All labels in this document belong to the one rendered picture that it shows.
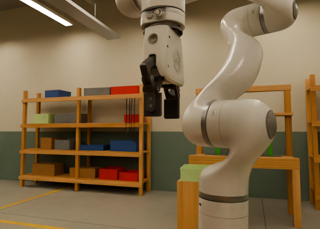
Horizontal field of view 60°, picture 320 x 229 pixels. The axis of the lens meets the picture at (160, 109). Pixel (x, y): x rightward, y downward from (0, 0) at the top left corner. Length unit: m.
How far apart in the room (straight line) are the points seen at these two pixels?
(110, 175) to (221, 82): 5.28
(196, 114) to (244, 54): 0.21
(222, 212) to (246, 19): 0.56
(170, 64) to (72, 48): 6.89
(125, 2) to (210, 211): 0.49
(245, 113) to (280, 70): 5.22
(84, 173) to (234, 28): 5.63
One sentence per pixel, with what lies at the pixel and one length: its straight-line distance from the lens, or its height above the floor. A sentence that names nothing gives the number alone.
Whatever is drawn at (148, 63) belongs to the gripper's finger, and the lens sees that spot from 0.45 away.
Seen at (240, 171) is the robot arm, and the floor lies 1.17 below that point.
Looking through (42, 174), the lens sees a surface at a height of 0.30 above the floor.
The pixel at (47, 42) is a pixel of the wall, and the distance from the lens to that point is 7.87.
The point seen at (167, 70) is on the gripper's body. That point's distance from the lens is 0.47.
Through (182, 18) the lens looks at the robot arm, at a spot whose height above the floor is 1.47.
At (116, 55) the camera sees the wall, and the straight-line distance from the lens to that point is 6.66.
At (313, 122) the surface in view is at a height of 1.40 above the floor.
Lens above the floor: 1.27
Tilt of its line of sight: 4 degrees up
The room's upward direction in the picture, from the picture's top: straight up
